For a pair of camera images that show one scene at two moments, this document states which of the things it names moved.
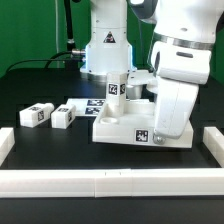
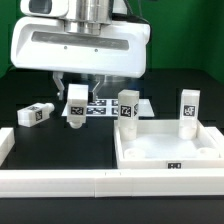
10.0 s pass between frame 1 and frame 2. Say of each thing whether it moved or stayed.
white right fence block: stayed
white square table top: moved
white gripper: moved
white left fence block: stayed
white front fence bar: stayed
